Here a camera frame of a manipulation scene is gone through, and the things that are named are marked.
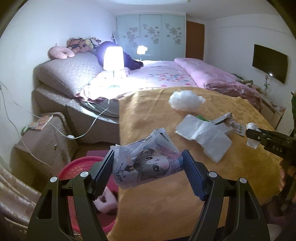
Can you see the pink floor mat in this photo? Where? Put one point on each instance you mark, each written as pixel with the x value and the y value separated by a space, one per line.
pixel 97 153

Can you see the silver pill blister pack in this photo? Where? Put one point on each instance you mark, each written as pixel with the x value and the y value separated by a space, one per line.
pixel 238 128

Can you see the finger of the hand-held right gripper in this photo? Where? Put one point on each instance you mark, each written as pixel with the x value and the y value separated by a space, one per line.
pixel 254 134

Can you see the multicolour plush toy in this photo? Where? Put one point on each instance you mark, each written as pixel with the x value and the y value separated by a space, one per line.
pixel 93 41

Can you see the pink neck pillow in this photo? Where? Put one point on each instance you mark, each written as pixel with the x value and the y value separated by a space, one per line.
pixel 59 52

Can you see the white foam net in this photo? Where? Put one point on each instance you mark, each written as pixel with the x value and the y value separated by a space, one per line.
pixel 107 200

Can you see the pink plastic basket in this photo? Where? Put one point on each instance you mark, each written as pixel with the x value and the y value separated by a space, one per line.
pixel 76 164

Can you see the low wooden cabinet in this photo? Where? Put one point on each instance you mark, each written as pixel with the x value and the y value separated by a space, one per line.
pixel 275 111

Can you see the pink quilt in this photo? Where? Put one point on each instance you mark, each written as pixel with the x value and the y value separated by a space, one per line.
pixel 208 74

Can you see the brown door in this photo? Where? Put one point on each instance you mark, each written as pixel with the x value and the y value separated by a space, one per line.
pixel 195 40

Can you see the pink artificial flower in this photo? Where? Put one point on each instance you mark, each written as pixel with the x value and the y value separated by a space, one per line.
pixel 266 80

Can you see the clear plastic bag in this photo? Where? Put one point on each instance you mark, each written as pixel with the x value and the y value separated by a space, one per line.
pixel 185 99

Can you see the floral bedsheet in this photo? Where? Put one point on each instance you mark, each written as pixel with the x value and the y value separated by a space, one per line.
pixel 157 74

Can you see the white table lamp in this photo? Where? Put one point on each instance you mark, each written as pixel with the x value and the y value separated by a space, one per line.
pixel 112 58

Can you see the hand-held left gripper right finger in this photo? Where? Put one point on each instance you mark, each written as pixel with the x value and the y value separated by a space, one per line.
pixel 194 176

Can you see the small green item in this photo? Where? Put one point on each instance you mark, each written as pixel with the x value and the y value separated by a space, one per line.
pixel 24 131

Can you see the floral sliding wardrobe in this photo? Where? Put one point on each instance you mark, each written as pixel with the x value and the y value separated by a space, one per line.
pixel 150 34

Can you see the yellow patterned blanket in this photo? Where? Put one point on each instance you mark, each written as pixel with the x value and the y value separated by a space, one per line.
pixel 161 111

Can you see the book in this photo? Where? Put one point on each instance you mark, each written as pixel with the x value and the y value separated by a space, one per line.
pixel 41 121

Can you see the white tissue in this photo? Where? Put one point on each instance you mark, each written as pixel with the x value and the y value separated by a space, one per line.
pixel 252 125

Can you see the beige patterned curtain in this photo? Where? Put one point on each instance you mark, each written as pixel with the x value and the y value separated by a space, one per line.
pixel 16 192

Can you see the torn foil carton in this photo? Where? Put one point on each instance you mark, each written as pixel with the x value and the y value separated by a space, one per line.
pixel 225 120

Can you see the small table lamp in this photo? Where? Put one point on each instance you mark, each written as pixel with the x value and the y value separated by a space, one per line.
pixel 141 49

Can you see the cartoon printed packet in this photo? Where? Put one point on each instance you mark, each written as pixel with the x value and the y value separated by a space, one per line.
pixel 148 162

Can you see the brown plush toy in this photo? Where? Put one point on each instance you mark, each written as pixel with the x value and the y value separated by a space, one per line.
pixel 77 45

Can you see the black wall television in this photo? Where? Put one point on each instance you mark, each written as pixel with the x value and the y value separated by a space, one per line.
pixel 269 62

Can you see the green wrapper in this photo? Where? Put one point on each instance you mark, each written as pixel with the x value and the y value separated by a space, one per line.
pixel 203 118

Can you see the grey headboard cushion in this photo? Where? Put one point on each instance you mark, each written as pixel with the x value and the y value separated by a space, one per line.
pixel 69 71

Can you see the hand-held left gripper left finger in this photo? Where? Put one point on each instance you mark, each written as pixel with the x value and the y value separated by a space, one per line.
pixel 105 171

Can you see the white crumpled paper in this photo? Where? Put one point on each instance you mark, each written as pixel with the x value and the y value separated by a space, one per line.
pixel 208 136

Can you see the grey upholstered bed frame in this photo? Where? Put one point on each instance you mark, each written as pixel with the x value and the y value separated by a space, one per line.
pixel 53 102

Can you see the dark purple plush toy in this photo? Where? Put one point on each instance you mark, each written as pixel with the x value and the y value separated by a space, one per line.
pixel 130 61

